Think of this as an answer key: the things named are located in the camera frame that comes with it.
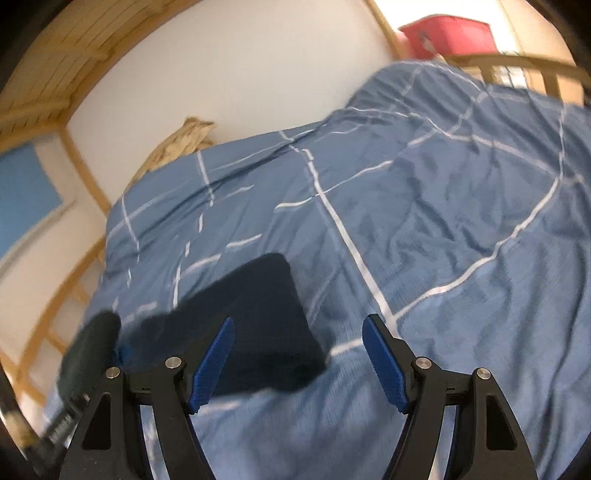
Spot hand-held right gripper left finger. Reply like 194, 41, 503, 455
60, 316, 236, 480

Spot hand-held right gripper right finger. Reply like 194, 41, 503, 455
361, 314, 539, 480

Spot dark grey folded garment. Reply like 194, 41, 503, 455
58, 311, 123, 402

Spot blue checked duvet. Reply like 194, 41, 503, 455
104, 60, 591, 480

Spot beige pillow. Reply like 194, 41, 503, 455
131, 117, 215, 183

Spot red box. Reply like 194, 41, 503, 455
398, 16, 499, 58

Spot wooden bunk slats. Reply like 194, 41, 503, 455
0, 0, 185, 217

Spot wooden headboard rail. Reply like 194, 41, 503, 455
0, 240, 109, 416

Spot blue wall board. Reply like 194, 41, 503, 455
0, 143, 64, 259

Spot wooden footboard rail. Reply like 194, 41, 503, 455
443, 51, 591, 104

